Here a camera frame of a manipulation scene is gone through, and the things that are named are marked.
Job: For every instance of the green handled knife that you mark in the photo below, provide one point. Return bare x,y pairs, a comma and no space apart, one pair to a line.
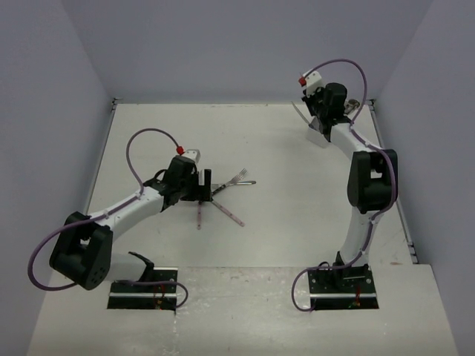
302,116

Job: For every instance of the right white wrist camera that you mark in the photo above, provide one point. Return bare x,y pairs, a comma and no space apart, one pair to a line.
312,79

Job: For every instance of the black handled spoon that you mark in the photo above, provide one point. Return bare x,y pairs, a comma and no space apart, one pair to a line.
351,105

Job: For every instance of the black handled fork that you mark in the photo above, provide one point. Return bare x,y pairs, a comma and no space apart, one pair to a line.
235,179

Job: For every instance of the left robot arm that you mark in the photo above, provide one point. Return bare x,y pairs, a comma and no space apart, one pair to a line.
83,251

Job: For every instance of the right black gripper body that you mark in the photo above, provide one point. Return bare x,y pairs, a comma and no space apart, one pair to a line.
315,103

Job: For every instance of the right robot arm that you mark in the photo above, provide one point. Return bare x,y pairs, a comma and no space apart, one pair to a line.
372,185

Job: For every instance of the pink handled knife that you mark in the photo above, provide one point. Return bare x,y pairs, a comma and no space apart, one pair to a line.
199,215

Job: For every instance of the white divided utensil container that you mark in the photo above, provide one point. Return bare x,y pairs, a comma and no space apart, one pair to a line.
314,135

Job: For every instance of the pink handled fork upper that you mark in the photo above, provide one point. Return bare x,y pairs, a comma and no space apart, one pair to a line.
248,182

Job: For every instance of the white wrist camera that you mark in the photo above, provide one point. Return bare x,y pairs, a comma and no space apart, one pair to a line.
193,154
312,79

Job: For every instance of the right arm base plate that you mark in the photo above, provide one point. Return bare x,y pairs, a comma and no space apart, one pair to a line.
350,288

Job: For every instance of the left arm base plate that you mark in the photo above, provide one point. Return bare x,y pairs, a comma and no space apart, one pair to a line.
126,297

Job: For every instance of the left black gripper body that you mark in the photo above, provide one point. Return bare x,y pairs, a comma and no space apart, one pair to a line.
190,188

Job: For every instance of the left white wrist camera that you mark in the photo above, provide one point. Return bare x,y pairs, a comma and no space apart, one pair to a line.
193,154

